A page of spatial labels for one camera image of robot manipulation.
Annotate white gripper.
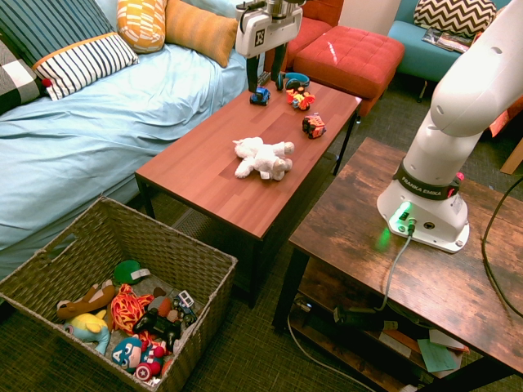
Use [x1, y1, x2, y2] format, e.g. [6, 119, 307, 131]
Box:
[235, 0, 306, 95]

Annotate white stuffed toy animal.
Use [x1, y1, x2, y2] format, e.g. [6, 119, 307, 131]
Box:
[232, 136, 296, 182]

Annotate blue toy car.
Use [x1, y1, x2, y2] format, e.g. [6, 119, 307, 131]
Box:
[249, 86, 272, 107]

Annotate orange red toy figure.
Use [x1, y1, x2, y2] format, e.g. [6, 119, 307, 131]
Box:
[285, 87, 316, 112]

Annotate red black toy truck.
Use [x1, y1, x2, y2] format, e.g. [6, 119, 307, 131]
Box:
[302, 113, 328, 140]

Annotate woven wicker basket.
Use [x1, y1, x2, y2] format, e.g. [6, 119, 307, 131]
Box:
[0, 196, 239, 392]

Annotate green round plush toy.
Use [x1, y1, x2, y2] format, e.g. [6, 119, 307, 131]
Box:
[113, 259, 151, 286]

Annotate small toy truck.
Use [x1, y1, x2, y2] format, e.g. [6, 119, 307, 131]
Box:
[169, 289, 199, 327]

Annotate brown orange plush toy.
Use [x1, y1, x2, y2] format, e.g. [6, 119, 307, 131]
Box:
[146, 287, 173, 319]

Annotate yellow blue plush toy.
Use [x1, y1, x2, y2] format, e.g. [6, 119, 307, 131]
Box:
[63, 310, 112, 356]

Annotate Captain America plush toy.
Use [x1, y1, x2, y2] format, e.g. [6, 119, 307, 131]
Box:
[110, 334, 170, 382]

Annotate blue headphones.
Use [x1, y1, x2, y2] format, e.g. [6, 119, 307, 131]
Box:
[277, 71, 311, 91]

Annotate red armchair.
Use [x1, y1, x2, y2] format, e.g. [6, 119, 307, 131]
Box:
[263, 0, 345, 74]

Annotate orange rectangular pillow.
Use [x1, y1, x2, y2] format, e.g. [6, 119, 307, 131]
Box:
[164, 0, 239, 69]

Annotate red tufted ottoman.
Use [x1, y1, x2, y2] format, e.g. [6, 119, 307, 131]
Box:
[292, 24, 406, 118]

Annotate red-brown wooden coffee table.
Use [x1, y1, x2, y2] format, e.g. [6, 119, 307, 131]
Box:
[134, 79, 363, 310]

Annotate yellow white patterned pillow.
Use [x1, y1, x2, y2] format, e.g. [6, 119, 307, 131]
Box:
[116, 0, 168, 55]

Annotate teal sofa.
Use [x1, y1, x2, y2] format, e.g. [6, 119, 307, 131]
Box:
[386, 0, 513, 103]

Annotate light blue covered sofa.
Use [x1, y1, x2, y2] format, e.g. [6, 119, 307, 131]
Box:
[0, 0, 262, 283]

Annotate white navy striped pillow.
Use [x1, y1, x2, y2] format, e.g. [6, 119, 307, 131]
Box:
[32, 32, 140, 102]

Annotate magazines on sofa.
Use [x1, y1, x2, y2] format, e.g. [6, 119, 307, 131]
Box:
[421, 26, 483, 54]

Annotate black white chevron pillow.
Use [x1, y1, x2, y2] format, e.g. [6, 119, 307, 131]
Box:
[413, 0, 498, 40]

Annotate dark teal striped pillow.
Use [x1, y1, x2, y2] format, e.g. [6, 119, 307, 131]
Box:
[0, 0, 116, 69]

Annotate rustic brown side table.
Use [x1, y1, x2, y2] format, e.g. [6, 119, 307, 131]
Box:
[272, 136, 523, 392]

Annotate black white checked pillow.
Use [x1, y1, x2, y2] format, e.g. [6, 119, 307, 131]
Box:
[0, 38, 47, 116]

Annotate black game controller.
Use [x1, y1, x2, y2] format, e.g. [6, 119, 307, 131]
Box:
[132, 308, 184, 353]

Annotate brown plush dog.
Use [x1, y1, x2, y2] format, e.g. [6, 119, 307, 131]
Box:
[56, 279, 117, 321]

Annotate green paper sheet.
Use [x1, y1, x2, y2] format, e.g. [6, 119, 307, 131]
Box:
[416, 338, 459, 373]

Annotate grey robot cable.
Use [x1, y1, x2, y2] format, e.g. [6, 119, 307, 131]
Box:
[373, 218, 418, 313]

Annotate black thick cable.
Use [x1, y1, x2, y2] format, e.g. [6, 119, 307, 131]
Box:
[481, 175, 523, 320]

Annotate white power cable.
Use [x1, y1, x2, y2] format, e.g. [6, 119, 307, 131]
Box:
[286, 312, 379, 392]

